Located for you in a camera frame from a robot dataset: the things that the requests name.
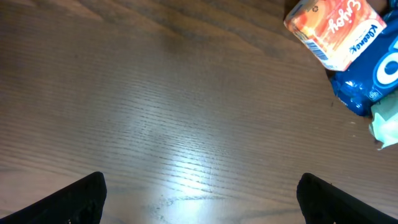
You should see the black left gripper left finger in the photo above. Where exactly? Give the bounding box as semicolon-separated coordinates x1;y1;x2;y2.
1;172;107;224

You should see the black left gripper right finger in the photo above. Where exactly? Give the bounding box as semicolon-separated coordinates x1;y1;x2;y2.
297;173;397;224

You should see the teal wet wipes pack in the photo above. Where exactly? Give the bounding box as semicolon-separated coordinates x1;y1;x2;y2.
369;90;397;150

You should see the blue Oreo cookie pack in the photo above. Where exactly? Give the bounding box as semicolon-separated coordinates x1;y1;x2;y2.
330;1;397;116

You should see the orange Kleenex tissue pack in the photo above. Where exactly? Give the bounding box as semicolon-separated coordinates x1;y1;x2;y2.
284;0;387;72

